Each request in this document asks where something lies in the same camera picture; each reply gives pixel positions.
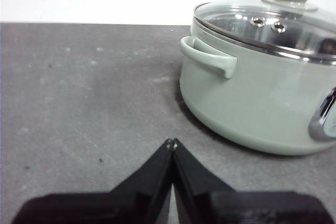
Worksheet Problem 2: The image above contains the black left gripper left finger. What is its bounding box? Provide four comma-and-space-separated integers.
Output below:
12, 138, 174, 224

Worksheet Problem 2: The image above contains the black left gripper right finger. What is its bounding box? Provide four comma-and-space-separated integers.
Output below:
173, 137, 334, 224

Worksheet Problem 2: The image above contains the pale green electric pot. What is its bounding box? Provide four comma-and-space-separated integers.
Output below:
179, 11, 336, 156

